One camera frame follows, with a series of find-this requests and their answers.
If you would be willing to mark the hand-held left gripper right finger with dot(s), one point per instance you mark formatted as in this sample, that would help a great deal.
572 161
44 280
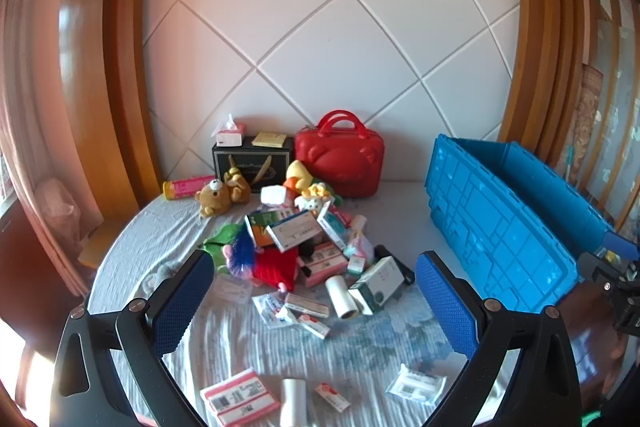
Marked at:
445 302

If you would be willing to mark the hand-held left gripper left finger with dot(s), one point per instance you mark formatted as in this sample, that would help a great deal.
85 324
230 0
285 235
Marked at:
180 302

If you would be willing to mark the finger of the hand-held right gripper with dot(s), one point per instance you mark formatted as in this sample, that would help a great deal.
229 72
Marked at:
602 271
622 246

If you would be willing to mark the blue plastic crate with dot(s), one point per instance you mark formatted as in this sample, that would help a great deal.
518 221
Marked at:
490 227

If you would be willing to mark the grey plush toy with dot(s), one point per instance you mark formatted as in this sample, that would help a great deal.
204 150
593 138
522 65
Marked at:
160 274

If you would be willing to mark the black flat device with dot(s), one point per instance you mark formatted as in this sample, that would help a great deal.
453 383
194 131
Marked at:
400 267

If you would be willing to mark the white green box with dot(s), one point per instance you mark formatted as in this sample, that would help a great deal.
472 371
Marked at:
377 284

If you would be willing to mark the white bed sheet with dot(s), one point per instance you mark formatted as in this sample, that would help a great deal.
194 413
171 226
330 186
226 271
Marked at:
150 237

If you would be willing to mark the green frog plush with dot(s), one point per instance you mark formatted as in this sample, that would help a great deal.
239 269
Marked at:
220 239

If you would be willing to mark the blue feather toy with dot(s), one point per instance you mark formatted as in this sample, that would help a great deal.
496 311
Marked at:
242 252

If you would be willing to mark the white plastic packet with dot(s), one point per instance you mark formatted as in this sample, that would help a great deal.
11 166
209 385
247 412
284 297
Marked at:
270 309

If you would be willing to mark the red plush toy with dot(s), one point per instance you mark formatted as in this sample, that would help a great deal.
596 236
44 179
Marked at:
275 268

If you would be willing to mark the pink plastic packet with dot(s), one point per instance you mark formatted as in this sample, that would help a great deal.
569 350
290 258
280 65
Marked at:
359 246

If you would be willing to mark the white paper roll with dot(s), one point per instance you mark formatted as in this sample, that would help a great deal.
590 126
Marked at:
292 404
341 298

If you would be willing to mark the brown teddy bear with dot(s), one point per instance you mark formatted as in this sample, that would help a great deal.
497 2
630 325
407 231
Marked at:
215 197

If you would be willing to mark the pink tissue pack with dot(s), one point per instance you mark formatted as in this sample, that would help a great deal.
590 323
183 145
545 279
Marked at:
240 397

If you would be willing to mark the pink yellow tube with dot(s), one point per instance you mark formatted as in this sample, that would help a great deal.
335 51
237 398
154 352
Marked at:
187 187

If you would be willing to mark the white small bottle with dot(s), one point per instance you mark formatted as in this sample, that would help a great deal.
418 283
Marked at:
358 223

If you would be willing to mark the white pink long box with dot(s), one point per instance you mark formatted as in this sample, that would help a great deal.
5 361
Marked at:
307 305

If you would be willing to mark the pink red box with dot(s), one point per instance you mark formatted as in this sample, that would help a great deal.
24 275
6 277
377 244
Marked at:
342 217

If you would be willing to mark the red white small box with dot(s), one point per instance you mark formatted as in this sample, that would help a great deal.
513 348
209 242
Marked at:
314 327
331 397

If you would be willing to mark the white blue medicine box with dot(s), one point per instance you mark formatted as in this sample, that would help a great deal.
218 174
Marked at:
295 231

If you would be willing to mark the teal white medicine box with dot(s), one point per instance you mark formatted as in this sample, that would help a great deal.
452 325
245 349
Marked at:
331 227

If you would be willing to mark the small black object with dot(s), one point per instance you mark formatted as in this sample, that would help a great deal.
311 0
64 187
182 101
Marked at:
307 248

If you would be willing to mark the white tissue packet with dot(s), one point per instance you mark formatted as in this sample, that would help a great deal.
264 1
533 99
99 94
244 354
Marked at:
273 195

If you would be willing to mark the dark wooden nightstand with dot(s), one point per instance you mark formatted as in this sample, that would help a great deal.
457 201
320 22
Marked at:
35 287

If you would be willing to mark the black gift box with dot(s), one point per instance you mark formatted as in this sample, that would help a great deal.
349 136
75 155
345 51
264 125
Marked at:
250 167

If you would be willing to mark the small white yellow plush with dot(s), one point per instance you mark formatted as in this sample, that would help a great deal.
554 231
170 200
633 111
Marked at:
312 202

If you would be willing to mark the red hard carry case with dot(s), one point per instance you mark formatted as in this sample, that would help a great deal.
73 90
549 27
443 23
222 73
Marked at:
342 162

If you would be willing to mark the yellow green duck plush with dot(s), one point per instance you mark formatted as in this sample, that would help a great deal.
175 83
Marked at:
299 174

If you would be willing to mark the pink tissue box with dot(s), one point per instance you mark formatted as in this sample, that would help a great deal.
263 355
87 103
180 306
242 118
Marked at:
230 134

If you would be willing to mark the yellow notepad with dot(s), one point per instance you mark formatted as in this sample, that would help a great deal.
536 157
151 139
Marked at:
269 139

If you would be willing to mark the pink curtain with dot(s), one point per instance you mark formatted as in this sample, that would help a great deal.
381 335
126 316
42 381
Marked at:
20 97

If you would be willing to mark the white padded wooden headboard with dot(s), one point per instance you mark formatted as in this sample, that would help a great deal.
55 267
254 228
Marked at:
325 32

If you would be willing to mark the patterned wall hanging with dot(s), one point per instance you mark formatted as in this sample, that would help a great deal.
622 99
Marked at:
589 122

